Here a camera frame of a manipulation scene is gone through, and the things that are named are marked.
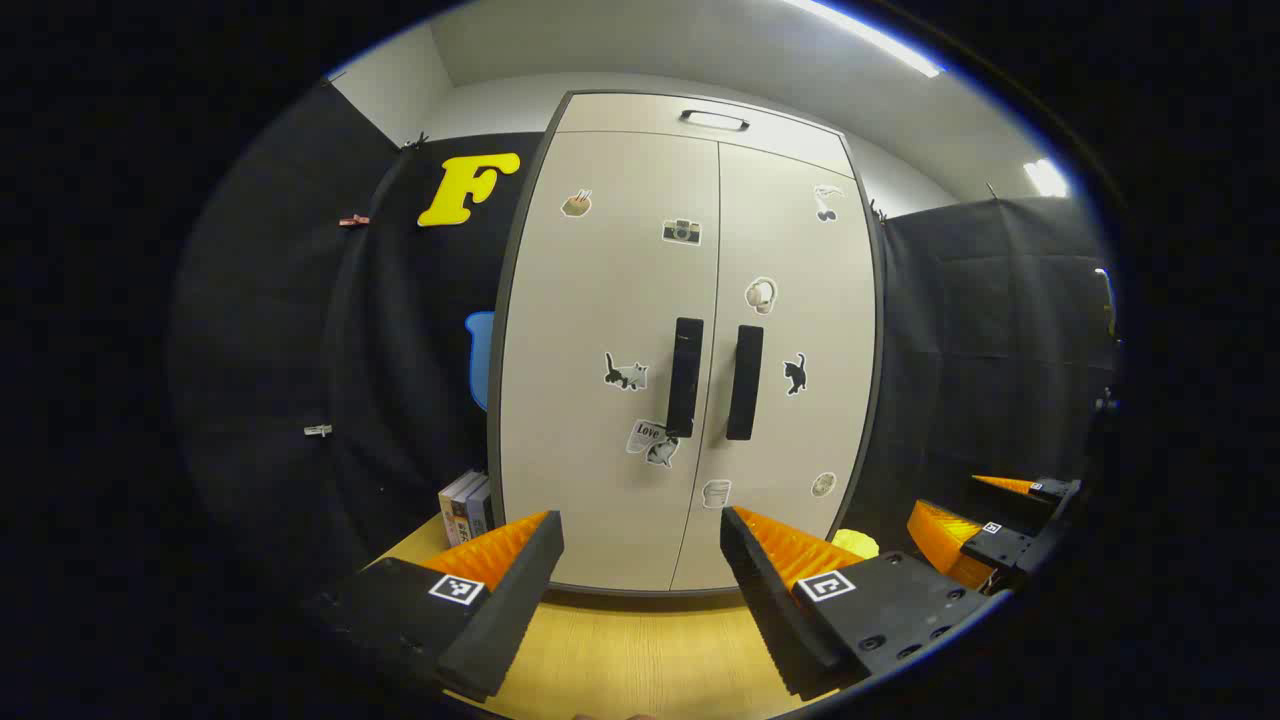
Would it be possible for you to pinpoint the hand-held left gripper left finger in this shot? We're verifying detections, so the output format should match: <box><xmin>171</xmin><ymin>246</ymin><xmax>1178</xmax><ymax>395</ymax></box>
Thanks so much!
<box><xmin>305</xmin><ymin>510</ymin><xmax>566</xmax><ymax>704</ymax></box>

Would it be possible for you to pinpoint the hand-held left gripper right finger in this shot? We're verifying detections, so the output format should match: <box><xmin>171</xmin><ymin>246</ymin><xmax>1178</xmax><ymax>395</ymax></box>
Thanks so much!
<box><xmin>720</xmin><ymin>505</ymin><xmax>1011</xmax><ymax>701</ymax></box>

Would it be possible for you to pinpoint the black door handle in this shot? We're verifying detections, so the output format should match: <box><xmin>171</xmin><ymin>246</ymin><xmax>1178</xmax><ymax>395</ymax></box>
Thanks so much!
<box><xmin>726</xmin><ymin>324</ymin><xmax>765</xmax><ymax>442</ymax></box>
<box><xmin>667</xmin><ymin>317</ymin><xmax>705</xmax><ymax>439</ymax></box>

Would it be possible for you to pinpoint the white cabinet door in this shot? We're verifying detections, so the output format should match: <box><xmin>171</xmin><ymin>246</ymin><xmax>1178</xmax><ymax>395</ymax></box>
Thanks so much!
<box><xmin>672</xmin><ymin>140</ymin><xmax>879</xmax><ymax>591</ymax></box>
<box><xmin>497</xmin><ymin>130</ymin><xmax>721</xmax><ymax>593</ymax></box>

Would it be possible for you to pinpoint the white double-door shoe cabinet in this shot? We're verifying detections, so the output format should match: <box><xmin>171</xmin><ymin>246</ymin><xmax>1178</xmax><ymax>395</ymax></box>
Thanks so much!
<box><xmin>487</xmin><ymin>90</ymin><xmax>888</xmax><ymax>599</ymax></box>

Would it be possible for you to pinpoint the grey spine book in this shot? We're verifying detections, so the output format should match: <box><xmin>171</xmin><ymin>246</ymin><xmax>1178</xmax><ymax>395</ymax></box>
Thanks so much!
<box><xmin>455</xmin><ymin>475</ymin><xmax>489</xmax><ymax>541</ymax></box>

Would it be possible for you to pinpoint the white spine book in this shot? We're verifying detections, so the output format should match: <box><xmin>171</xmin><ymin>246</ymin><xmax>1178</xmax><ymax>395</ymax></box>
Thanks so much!
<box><xmin>438</xmin><ymin>470</ymin><xmax>471</xmax><ymax>548</ymax></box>

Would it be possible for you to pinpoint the short ceiling light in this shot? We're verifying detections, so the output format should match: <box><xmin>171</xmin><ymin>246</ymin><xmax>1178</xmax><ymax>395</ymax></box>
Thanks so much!
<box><xmin>1022</xmin><ymin>158</ymin><xmax>1069</xmax><ymax>198</ymax></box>

